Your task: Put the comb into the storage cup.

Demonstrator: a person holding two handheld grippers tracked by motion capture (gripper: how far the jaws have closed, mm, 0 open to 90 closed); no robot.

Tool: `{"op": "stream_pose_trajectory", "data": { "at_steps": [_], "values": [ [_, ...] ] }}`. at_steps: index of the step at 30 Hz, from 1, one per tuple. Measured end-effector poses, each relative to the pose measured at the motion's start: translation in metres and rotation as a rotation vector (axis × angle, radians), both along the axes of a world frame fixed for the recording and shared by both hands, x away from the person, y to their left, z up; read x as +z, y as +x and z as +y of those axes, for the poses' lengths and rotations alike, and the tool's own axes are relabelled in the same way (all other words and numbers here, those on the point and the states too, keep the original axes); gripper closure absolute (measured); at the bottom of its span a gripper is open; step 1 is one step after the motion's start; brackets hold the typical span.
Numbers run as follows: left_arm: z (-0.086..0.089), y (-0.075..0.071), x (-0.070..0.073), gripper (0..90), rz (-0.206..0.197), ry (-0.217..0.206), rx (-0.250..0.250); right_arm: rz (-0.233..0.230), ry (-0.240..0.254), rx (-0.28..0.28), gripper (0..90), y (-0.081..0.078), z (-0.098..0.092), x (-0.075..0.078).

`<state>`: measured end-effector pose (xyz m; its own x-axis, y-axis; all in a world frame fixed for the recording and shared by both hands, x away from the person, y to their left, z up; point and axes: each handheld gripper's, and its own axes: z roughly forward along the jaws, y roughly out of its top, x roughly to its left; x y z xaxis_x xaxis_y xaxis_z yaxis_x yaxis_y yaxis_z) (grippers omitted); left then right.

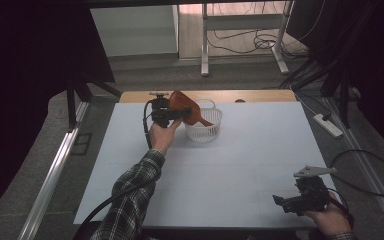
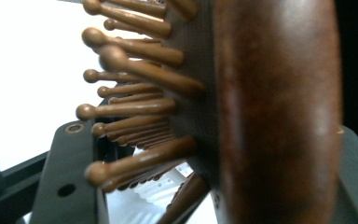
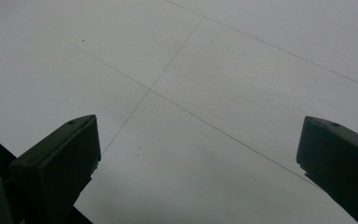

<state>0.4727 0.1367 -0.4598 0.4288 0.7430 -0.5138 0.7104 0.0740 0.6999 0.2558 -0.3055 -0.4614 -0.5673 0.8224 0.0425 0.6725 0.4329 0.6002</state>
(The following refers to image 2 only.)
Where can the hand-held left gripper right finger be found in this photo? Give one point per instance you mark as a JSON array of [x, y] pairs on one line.
[[357, 180]]

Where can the white plastic basket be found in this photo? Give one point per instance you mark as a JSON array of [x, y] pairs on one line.
[[164, 186]]

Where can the brown wooden hairbrush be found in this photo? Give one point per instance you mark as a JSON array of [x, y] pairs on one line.
[[261, 109]]

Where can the pale blue table sheet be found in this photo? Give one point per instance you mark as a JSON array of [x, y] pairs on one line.
[[28, 68]]

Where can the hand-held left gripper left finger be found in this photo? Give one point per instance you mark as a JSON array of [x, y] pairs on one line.
[[65, 174]]

